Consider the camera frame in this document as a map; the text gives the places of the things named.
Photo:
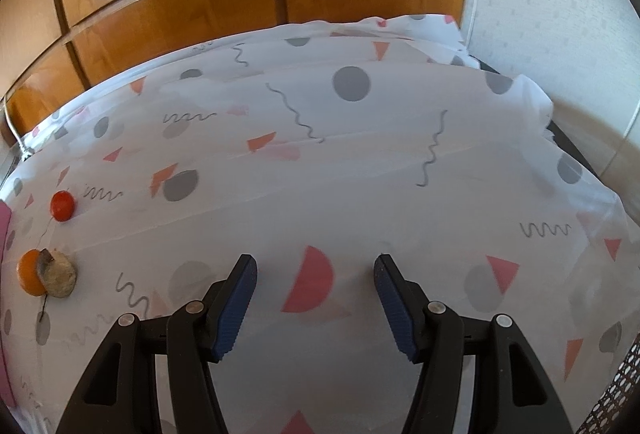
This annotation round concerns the black perforated panel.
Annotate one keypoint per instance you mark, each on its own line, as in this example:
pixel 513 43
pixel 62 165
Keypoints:
pixel 615 394

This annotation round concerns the red tomato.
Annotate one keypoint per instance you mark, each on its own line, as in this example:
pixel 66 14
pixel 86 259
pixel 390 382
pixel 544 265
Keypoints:
pixel 62 205

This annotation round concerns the pink tray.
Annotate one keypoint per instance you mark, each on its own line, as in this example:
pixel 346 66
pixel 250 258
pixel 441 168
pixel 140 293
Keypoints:
pixel 4 224

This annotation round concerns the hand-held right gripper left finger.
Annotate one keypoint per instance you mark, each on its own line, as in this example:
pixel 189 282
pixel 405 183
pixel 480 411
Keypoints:
pixel 235 309

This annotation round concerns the grey-beige potato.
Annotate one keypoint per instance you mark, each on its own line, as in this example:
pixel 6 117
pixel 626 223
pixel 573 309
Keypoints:
pixel 61 278

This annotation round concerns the white patterned tablecloth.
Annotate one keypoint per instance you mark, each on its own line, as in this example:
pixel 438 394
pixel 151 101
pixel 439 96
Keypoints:
pixel 350 164

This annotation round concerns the orange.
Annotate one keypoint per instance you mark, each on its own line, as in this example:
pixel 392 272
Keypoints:
pixel 29 272

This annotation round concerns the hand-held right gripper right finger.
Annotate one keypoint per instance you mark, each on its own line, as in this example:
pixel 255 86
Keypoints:
pixel 392 309

